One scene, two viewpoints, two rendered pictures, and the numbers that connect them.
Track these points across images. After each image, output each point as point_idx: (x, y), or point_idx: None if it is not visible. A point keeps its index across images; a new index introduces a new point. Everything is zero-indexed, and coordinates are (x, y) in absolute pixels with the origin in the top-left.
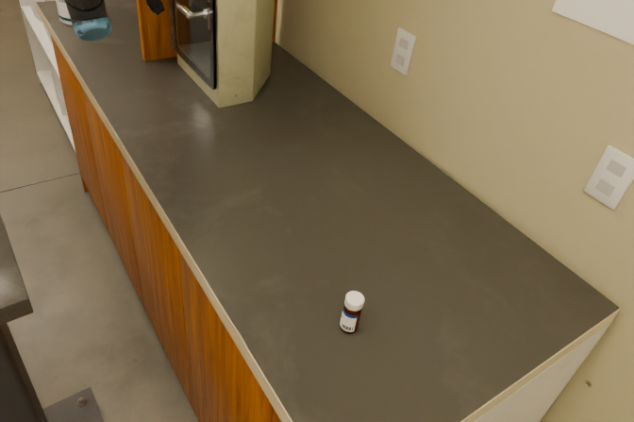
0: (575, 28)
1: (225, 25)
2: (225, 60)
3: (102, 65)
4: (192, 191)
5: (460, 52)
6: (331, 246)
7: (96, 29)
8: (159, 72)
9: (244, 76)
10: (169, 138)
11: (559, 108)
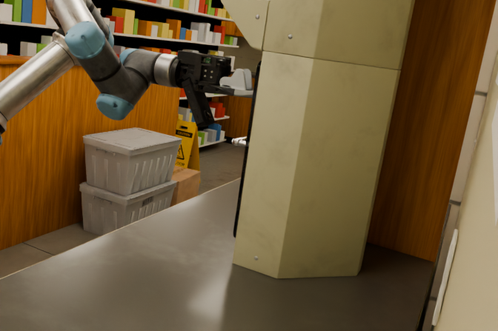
0: (490, 167)
1: (256, 160)
2: (248, 204)
3: (226, 198)
4: (46, 287)
5: (452, 275)
6: None
7: (104, 104)
8: None
9: (270, 238)
10: (139, 252)
11: None
